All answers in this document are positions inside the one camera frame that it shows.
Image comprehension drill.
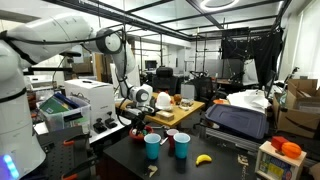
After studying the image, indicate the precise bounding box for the black mesh chair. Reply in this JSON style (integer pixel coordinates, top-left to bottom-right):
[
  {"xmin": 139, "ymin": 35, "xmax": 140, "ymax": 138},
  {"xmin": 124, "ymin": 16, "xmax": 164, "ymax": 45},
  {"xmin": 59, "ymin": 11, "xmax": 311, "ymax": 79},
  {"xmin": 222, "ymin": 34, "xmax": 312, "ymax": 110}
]
[{"xmin": 189, "ymin": 71, "xmax": 215, "ymax": 101}]

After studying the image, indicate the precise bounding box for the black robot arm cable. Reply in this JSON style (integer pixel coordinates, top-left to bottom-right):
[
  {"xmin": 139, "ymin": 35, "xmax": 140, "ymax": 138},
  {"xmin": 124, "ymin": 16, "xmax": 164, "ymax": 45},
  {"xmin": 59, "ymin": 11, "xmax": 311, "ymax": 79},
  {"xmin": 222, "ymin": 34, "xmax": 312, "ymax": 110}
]
[{"xmin": 0, "ymin": 29, "xmax": 148, "ymax": 128}]

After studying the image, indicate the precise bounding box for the orange ball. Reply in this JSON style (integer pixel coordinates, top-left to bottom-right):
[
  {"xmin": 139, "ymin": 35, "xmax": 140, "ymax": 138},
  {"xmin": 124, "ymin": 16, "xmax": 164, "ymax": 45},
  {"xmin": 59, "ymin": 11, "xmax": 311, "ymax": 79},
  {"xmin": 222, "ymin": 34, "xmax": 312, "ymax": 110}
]
[{"xmin": 280, "ymin": 141, "xmax": 303, "ymax": 160}]

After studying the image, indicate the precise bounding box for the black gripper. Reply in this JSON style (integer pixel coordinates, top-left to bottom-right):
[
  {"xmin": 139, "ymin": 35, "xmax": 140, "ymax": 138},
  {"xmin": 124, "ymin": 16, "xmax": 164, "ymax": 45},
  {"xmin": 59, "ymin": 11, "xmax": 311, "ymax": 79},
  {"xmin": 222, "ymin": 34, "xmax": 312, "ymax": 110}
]
[{"xmin": 132, "ymin": 113, "xmax": 149, "ymax": 135}]

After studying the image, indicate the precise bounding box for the clear plastic bin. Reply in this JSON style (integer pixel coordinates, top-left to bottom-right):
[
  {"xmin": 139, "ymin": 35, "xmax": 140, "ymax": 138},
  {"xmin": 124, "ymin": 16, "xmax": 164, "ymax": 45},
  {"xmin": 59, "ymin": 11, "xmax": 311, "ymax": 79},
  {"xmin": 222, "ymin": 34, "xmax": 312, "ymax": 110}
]
[{"xmin": 35, "ymin": 94, "xmax": 92, "ymax": 134}]

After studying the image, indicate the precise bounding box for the blue bin lid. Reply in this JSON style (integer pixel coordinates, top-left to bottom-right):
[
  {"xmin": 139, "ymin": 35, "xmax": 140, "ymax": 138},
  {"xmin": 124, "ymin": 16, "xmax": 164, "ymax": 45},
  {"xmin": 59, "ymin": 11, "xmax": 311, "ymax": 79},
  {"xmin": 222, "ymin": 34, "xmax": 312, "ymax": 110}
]
[{"xmin": 204, "ymin": 103, "xmax": 270, "ymax": 140}]

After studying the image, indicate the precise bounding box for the beige paper scrap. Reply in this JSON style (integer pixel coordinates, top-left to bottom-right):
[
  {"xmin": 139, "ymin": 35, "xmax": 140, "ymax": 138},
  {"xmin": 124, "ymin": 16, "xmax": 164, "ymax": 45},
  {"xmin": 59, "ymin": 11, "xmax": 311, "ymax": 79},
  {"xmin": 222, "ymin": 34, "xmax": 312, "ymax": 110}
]
[{"xmin": 143, "ymin": 164, "xmax": 160, "ymax": 178}]

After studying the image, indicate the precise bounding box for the white side table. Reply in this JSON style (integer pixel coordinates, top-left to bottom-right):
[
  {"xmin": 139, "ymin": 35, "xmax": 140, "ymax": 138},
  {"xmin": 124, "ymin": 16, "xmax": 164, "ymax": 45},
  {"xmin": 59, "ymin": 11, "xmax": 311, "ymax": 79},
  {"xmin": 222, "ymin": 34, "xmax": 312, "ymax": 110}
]
[{"xmin": 33, "ymin": 114, "xmax": 134, "ymax": 144}]

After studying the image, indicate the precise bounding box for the distant black monitor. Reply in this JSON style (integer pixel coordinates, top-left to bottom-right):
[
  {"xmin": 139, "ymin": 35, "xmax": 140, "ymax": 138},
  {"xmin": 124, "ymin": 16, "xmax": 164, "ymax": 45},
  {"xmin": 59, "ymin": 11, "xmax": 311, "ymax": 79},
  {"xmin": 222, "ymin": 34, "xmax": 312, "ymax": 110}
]
[{"xmin": 144, "ymin": 59, "xmax": 158, "ymax": 71}]

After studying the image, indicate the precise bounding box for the yellow toy banana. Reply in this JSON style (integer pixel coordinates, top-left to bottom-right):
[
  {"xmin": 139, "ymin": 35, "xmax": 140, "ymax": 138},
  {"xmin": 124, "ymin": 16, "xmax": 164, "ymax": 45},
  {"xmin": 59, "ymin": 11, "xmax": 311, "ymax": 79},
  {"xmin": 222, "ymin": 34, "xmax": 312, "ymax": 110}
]
[{"xmin": 195, "ymin": 153, "xmax": 213, "ymax": 167}]

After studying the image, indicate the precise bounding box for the blue folder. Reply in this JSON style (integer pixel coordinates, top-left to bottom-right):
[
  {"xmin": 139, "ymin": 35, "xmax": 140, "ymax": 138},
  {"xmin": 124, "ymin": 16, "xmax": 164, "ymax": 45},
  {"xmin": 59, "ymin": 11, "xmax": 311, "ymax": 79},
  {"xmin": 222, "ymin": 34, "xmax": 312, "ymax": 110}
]
[{"xmin": 53, "ymin": 92, "xmax": 81, "ymax": 110}]

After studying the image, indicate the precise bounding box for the large white box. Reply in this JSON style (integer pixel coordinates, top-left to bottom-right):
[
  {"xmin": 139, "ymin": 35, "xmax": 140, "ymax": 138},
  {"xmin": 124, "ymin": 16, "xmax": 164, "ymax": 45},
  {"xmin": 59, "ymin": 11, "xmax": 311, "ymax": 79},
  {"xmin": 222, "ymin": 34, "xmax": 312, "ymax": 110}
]
[{"xmin": 64, "ymin": 78, "xmax": 117, "ymax": 129}]

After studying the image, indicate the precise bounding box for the orange handled clamp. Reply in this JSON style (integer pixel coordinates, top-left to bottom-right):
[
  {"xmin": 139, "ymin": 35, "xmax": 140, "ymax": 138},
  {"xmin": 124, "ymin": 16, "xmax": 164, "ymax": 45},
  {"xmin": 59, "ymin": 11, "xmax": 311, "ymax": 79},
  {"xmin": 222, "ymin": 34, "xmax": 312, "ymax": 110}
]
[
  {"xmin": 61, "ymin": 133, "xmax": 91, "ymax": 148},
  {"xmin": 61, "ymin": 156, "xmax": 98, "ymax": 180}
]

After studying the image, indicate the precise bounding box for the wooden desk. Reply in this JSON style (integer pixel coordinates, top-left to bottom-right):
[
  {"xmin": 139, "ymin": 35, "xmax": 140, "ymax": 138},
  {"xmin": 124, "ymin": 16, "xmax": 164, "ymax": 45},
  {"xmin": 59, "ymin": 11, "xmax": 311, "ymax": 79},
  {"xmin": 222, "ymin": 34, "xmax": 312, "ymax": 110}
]
[{"xmin": 114, "ymin": 89, "xmax": 206, "ymax": 128}]

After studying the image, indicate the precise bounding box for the metal cart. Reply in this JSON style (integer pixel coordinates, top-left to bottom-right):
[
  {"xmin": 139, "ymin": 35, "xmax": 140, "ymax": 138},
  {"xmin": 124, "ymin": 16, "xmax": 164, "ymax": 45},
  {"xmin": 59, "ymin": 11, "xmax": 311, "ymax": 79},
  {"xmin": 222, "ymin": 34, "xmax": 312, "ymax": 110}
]
[{"xmin": 204, "ymin": 126, "xmax": 264, "ymax": 154}]

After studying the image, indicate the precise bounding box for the black curtain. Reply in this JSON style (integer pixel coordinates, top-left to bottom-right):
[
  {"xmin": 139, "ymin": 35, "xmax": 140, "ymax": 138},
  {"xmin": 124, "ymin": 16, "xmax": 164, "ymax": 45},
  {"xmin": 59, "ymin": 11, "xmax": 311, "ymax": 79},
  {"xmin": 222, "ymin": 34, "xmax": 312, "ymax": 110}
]
[{"xmin": 220, "ymin": 28, "xmax": 284, "ymax": 89}]

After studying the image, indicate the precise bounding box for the red block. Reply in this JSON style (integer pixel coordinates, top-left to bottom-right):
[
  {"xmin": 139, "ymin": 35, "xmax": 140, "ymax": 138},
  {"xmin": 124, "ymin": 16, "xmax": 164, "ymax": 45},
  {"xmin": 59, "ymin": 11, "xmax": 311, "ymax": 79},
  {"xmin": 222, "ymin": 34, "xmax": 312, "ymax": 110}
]
[{"xmin": 270, "ymin": 135, "xmax": 289, "ymax": 152}]

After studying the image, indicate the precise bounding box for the ceiling ring light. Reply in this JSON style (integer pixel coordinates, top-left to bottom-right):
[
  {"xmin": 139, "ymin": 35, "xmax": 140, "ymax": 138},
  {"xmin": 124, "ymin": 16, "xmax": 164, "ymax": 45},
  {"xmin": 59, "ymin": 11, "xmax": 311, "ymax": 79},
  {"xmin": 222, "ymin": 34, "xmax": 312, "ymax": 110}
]
[{"xmin": 199, "ymin": 0, "xmax": 241, "ymax": 13}]

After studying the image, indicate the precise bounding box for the clear glass jar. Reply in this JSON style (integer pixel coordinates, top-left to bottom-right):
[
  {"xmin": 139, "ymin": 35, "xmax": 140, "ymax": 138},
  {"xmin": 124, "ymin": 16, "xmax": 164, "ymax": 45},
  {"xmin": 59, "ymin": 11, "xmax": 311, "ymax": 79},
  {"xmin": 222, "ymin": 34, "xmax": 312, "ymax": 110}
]
[{"xmin": 179, "ymin": 98, "xmax": 195, "ymax": 111}]

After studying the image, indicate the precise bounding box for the wooden toy box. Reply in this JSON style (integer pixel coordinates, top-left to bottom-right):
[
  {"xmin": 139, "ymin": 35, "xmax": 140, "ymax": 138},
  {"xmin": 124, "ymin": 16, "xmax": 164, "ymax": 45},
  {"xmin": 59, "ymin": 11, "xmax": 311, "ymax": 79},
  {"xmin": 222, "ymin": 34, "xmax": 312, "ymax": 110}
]
[{"xmin": 254, "ymin": 140, "xmax": 307, "ymax": 180}]

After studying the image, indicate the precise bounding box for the red plastic cup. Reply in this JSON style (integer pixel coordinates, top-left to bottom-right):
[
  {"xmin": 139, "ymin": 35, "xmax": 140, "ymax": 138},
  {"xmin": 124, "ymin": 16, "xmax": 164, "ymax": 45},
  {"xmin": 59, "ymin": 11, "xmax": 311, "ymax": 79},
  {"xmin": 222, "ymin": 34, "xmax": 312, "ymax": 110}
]
[{"xmin": 165, "ymin": 128, "xmax": 180, "ymax": 149}]

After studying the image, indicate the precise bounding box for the black clamp tool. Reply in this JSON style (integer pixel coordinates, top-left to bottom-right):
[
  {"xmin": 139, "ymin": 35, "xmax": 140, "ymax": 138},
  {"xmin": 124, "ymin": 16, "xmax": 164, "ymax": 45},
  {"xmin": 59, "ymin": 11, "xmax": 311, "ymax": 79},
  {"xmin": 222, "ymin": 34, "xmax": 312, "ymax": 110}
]
[
  {"xmin": 92, "ymin": 118, "xmax": 108, "ymax": 134},
  {"xmin": 104, "ymin": 111, "xmax": 119, "ymax": 130}
]

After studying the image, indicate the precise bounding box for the red plastic bowl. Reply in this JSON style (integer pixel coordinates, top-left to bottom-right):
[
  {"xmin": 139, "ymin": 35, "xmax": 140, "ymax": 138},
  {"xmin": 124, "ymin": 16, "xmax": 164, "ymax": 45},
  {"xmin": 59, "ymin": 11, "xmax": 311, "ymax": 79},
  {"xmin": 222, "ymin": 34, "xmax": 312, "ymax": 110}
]
[{"xmin": 128, "ymin": 124, "xmax": 155, "ymax": 143}]

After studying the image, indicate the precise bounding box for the black camera on boom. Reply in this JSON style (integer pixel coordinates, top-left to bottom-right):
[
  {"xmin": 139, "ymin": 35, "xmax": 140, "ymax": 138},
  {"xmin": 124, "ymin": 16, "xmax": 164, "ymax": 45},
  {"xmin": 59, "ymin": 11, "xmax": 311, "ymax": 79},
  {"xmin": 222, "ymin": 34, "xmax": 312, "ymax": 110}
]
[{"xmin": 59, "ymin": 49, "xmax": 83, "ymax": 64}]

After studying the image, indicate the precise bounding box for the open cardboard box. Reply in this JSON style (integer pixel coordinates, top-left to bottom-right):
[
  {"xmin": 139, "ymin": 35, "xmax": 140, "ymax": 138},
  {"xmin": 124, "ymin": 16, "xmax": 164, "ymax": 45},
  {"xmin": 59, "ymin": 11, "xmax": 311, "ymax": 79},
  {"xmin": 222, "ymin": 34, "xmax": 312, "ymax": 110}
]
[{"xmin": 272, "ymin": 78, "xmax": 320, "ymax": 139}]

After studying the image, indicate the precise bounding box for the black perforated board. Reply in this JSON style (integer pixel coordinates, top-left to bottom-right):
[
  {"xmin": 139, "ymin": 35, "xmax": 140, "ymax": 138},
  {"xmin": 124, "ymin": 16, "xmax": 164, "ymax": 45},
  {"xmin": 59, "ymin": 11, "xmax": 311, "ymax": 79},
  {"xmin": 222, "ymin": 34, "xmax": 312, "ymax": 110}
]
[{"xmin": 34, "ymin": 128, "xmax": 101, "ymax": 180}]

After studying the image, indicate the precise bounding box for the blue plastic cup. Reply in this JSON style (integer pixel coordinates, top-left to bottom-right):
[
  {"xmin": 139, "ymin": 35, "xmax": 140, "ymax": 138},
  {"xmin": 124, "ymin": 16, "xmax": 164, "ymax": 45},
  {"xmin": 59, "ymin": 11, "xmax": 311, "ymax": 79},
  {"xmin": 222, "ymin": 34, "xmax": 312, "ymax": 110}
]
[
  {"xmin": 143, "ymin": 133, "xmax": 162, "ymax": 161},
  {"xmin": 173, "ymin": 132, "xmax": 192, "ymax": 160}
]

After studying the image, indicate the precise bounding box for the white paper stack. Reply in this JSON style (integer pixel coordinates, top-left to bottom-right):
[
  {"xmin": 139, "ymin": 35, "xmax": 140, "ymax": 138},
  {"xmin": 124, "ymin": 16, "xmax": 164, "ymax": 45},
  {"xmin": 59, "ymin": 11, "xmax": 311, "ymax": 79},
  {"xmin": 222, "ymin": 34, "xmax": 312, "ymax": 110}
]
[{"xmin": 226, "ymin": 89, "xmax": 271, "ymax": 114}]

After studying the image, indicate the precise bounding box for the green book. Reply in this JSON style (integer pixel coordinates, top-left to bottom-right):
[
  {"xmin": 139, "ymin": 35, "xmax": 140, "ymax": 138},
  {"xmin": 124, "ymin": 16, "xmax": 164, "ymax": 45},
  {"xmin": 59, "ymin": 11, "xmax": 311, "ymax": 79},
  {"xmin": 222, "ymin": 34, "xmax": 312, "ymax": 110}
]
[{"xmin": 39, "ymin": 97, "xmax": 69, "ymax": 115}]

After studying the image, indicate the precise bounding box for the small cardboard box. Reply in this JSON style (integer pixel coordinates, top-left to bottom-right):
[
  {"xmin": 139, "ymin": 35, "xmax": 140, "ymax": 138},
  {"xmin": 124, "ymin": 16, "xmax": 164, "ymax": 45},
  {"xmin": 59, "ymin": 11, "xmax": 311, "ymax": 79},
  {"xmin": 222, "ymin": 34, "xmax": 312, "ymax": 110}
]
[{"xmin": 155, "ymin": 110, "xmax": 175, "ymax": 122}]

